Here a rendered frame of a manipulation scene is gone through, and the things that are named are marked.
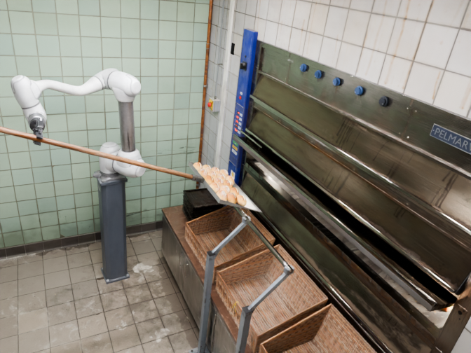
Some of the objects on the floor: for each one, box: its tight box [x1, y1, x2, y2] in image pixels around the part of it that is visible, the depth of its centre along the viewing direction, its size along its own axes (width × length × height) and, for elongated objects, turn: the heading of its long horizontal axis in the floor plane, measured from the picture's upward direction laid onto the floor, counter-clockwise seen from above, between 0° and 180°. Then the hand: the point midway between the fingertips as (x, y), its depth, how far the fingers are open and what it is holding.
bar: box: [189, 206, 294, 353], centre depth 264 cm, size 31×127×118 cm, turn 15°
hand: (38, 138), depth 199 cm, fingers closed on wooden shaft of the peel, 3 cm apart
